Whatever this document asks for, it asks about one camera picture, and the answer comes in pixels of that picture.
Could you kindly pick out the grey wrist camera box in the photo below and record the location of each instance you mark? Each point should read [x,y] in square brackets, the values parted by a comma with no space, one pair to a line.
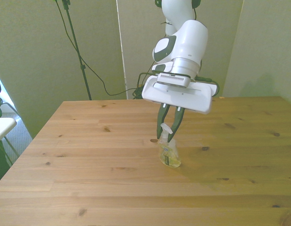
[173,80]

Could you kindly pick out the black camera stand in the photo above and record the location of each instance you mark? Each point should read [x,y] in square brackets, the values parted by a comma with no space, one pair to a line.
[76,44]

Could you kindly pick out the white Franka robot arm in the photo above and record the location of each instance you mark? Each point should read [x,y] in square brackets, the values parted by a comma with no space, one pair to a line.
[192,40]

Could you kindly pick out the white side table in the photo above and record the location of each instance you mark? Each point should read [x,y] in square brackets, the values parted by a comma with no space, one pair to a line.
[3,127]

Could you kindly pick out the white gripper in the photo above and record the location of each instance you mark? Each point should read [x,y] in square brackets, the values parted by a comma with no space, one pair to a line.
[178,97]

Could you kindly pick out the clear sanitizer spray bottle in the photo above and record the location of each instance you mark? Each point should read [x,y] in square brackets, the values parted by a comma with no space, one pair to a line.
[168,155]

